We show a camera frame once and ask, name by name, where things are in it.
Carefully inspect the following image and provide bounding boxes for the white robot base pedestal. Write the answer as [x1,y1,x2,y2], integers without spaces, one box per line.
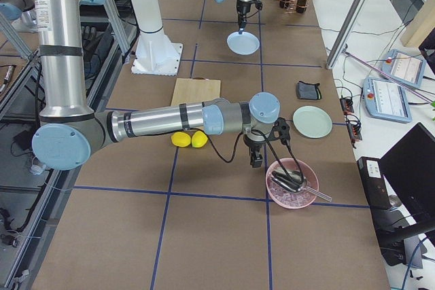
[131,0,183,76]

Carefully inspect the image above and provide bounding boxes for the light green plate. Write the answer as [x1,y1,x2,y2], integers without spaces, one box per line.
[293,106,332,139]

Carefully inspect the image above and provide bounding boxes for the bamboo cutting board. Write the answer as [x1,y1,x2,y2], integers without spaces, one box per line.
[171,78,221,106]

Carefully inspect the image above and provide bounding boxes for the aluminium frame post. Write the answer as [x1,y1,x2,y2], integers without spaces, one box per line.
[326,0,366,69]

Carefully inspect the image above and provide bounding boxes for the metal scoop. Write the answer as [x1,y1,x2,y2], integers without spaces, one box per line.
[271,168,332,202]

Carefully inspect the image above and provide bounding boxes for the grey folded cloth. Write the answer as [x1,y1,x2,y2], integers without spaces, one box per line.
[296,81,322,101]

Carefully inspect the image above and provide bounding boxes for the yellow lemon near board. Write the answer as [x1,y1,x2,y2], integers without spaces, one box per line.
[191,130,209,148]

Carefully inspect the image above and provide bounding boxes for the black box device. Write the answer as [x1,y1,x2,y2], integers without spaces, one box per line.
[357,156,391,210]

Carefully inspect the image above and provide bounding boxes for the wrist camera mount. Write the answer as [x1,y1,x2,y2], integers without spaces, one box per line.
[274,117,290,146]

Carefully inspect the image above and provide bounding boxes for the blue teach pendant far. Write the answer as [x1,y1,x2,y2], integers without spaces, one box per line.
[381,49,426,88]

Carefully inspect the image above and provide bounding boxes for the pink bowl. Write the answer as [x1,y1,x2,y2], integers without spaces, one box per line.
[266,160,319,209]

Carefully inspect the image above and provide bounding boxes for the black monitor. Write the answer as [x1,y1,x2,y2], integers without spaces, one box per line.
[380,123,434,221]

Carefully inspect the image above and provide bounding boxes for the copper wire bottle rack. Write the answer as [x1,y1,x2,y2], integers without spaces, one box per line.
[274,0,310,15]

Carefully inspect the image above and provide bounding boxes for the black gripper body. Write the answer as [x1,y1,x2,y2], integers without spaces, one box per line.
[243,132,268,156]
[236,0,263,20]

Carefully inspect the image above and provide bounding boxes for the blue teach pendant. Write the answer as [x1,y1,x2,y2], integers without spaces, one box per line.
[381,49,426,88]
[363,77,412,123]

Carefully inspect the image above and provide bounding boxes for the blue teach pendant near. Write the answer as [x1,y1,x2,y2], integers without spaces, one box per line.
[363,77,412,123]

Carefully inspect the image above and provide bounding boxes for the light blue plate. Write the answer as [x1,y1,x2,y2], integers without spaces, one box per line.
[226,32,260,56]

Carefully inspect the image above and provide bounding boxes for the yellow lemon outer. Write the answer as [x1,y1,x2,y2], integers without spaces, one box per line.
[171,132,192,147]

